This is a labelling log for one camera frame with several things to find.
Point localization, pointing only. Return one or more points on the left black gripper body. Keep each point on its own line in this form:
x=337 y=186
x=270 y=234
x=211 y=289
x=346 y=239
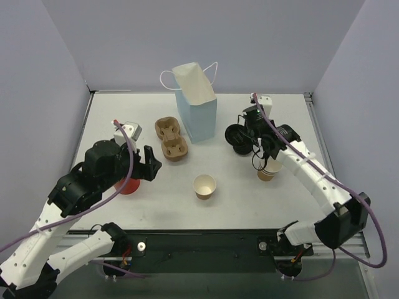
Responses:
x=141 y=166

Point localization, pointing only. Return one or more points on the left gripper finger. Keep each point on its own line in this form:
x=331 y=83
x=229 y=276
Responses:
x=148 y=152
x=154 y=166

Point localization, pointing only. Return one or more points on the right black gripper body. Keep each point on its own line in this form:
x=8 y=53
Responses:
x=260 y=147

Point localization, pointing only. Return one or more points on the brown pulp cup carrier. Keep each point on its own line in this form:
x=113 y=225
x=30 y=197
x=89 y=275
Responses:
x=173 y=145

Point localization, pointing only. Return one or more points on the brown paper cup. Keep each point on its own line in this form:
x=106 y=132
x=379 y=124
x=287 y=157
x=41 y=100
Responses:
x=204 y=186

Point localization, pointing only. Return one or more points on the light blue paper bag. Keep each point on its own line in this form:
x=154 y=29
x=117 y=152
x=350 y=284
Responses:
x=195 y=99

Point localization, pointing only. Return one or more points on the black cup lid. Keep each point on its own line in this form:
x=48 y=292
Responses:
x=234 y=135

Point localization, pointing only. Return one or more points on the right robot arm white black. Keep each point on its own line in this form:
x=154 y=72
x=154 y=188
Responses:
x=344 y=216

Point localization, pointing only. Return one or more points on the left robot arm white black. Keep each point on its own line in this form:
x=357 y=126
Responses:
x=33 y=270

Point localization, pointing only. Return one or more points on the red cup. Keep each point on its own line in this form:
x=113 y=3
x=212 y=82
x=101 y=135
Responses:
x=130 y=187

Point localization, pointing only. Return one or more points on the stack of black lids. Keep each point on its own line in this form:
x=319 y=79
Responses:
x=243 y=148

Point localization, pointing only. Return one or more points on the stack of brown paper cups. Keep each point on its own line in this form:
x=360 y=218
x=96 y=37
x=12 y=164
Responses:
x=269 y=169

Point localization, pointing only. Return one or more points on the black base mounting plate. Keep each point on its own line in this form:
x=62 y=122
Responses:
x=213 y=251

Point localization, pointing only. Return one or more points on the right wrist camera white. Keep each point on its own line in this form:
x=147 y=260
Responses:
x=264 y=100

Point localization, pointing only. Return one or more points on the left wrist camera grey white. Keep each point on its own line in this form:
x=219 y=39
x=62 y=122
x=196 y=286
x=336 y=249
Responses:
x=131 y=129

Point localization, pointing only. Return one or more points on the aluminium frame rail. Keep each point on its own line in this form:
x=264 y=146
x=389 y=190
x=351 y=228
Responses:
x=310 y=107

